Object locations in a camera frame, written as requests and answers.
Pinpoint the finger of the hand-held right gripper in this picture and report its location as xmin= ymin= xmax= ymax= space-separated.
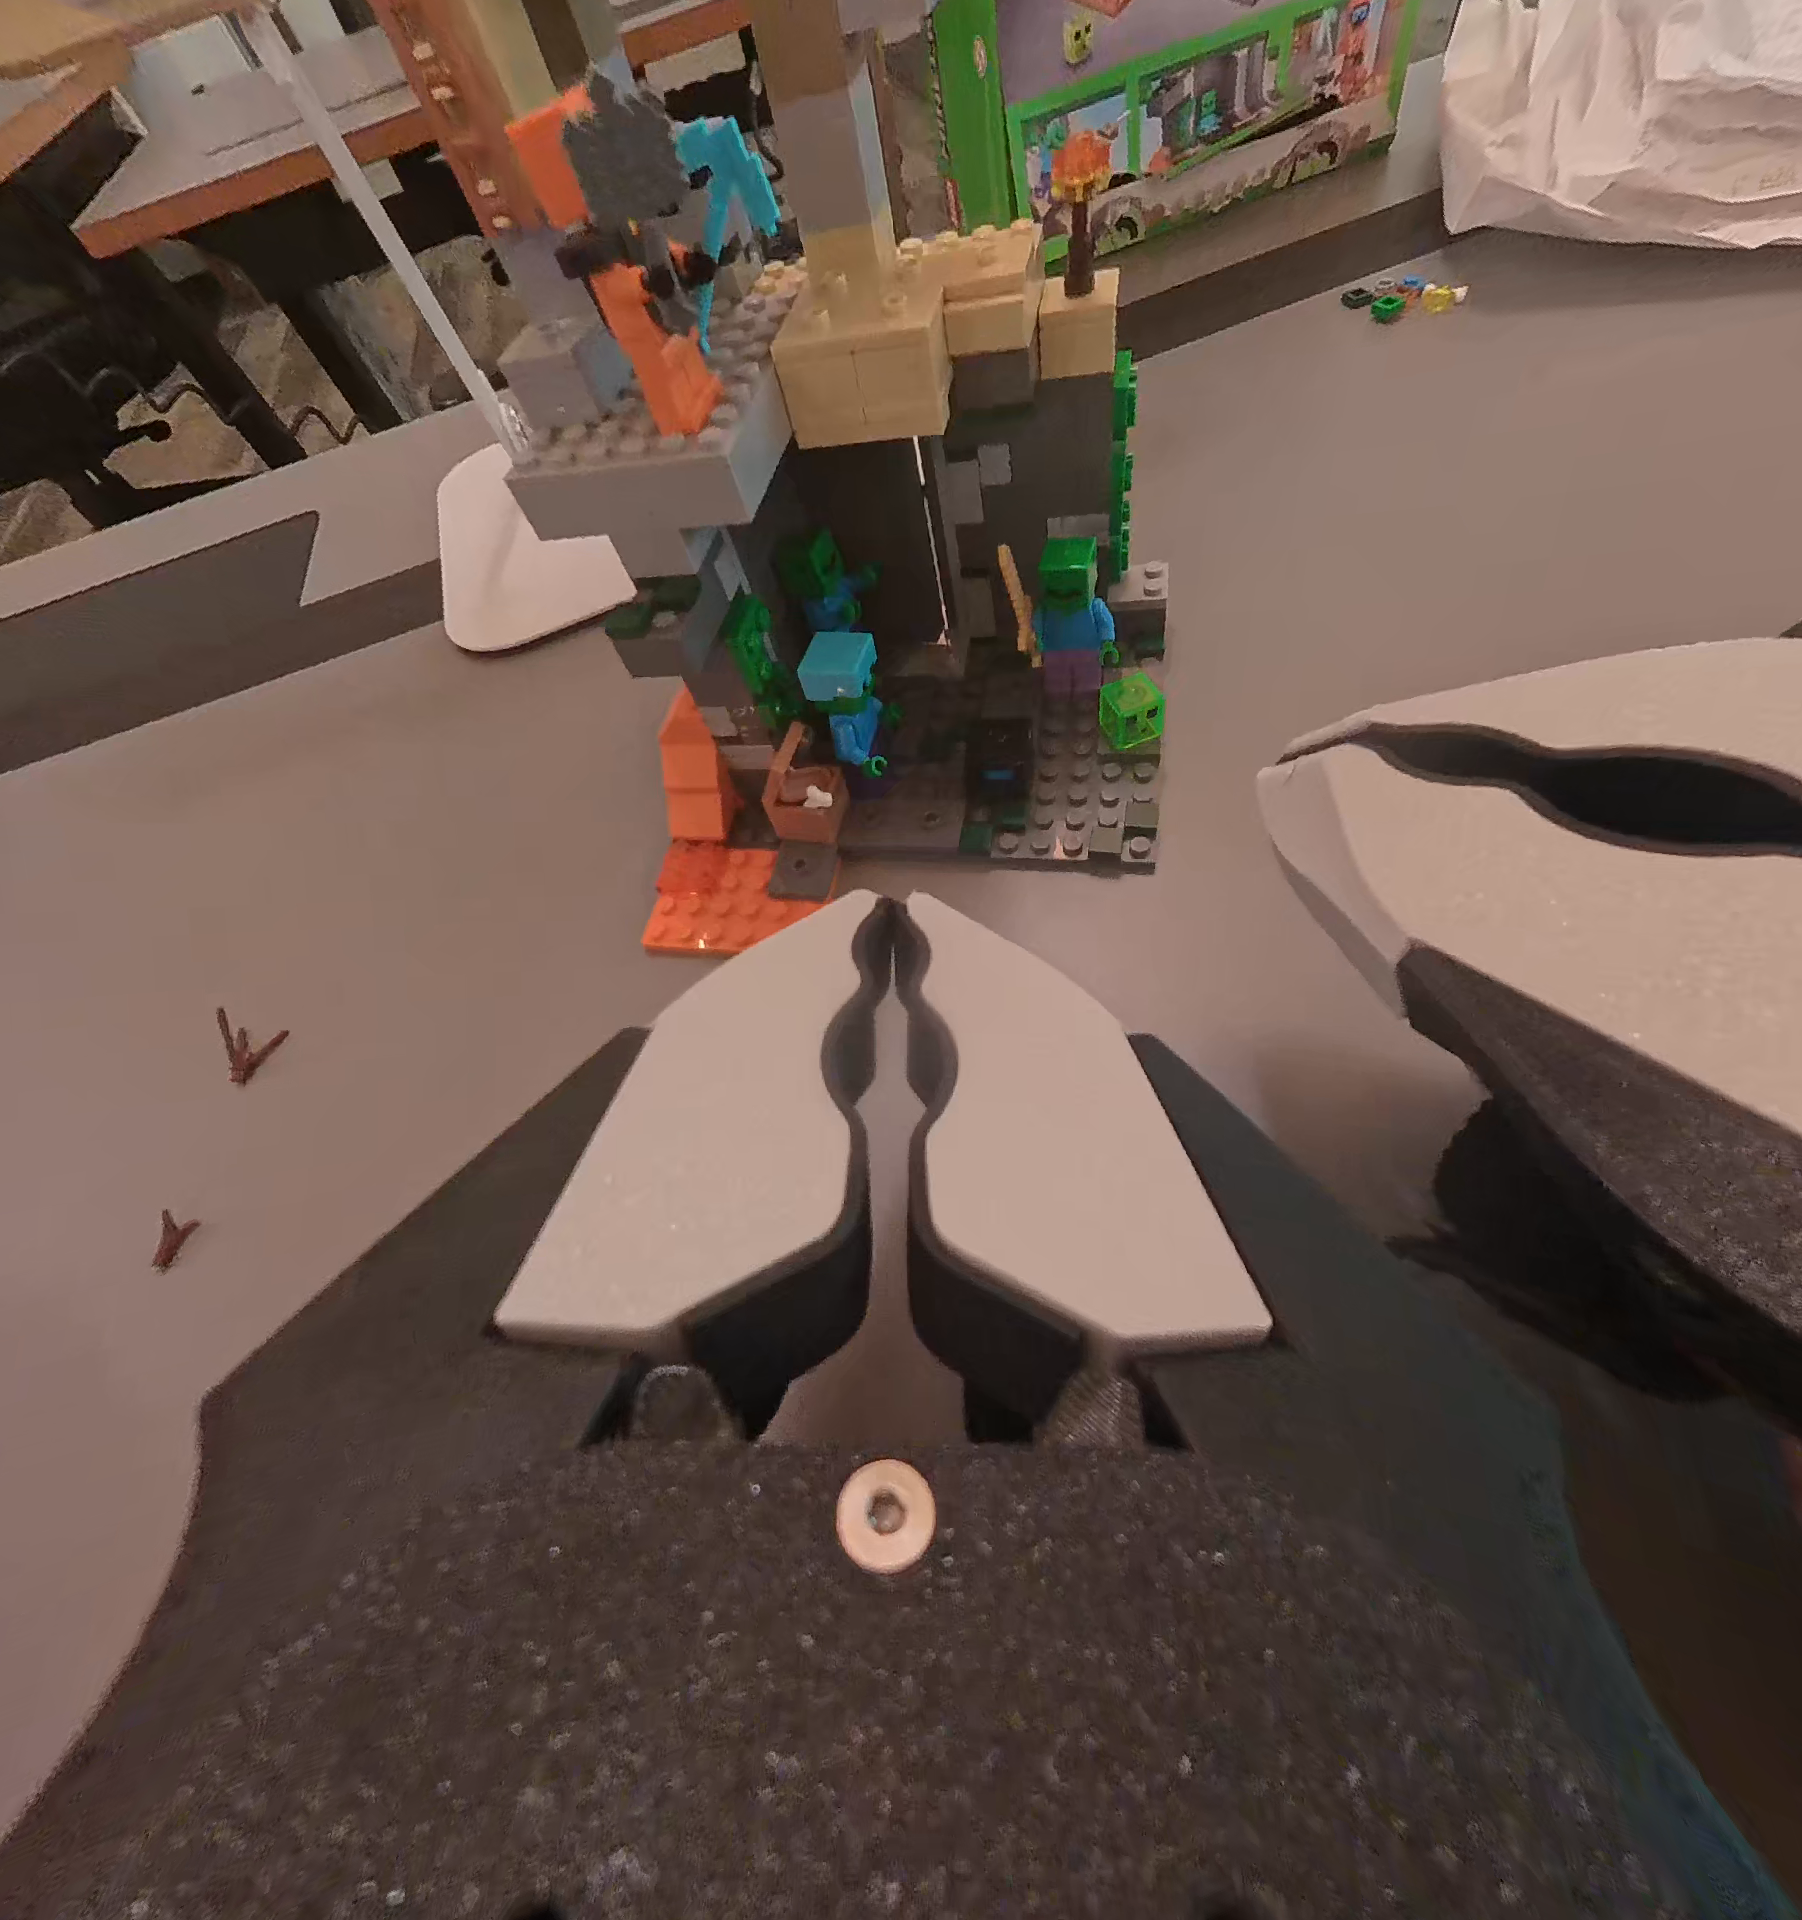
xmin=1257 ymin=734 xmax=1802 ymax=1173
xmin=1273 ymin=640 xmax=1802 ymax=820

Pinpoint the white crumpled paper bag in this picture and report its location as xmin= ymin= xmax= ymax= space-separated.
xmin=1441 ymin=0 xmax=1802 ymax=249

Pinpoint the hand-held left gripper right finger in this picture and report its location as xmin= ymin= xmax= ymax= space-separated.
xmin=899 ymin=893 xmax=1275 ymax=1441

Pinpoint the toy torch with orange flame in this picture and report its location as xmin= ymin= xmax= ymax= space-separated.
xmin=1052 ymin=132 xmax=1118 ymax=292

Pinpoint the grey desk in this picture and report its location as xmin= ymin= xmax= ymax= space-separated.
xmin=0 ymin=225 xmax=1802 ymax=1920

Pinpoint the cyan-headed zombie minifigure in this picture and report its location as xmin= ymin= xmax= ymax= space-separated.
xmin=791 ymin=630 xmax=901 ymax=797

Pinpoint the orange toy minifigure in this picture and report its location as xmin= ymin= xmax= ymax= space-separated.
xmin=508 ymin=79 xmax=784 ymax=440

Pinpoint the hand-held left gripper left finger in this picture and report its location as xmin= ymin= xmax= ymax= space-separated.
xmin=491 ymin=893 xmax=901 ymax=1441

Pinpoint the toy brick tower model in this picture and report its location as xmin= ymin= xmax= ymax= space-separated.
xmin=498 ymin=0 xmax=1174 ymax=962

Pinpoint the black office chair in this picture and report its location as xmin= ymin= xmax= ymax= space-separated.
xmin=0 ymin=194 xmax=334 ymax=497

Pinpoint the green toy set box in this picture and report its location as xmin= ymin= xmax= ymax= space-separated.
xmin=922 ymin=0 xmax=1418 ymax=241

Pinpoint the white book stand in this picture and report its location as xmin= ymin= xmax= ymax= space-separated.
xmin=241 ymin=0 xmax=639 ymax=654

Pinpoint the zombie minifigure with golden sword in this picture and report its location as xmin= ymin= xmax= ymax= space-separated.
xmin=993 ymin=535 xmax=1118 ymax=736

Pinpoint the green-headed zombie minifigure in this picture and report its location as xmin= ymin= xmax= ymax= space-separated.
xmin=779 ymin=533 xmax=879 ymax=630

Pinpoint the wooden top office desk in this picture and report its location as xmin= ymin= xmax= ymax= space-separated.
xmin=73 ymin=28 xmax=458 ymax=260

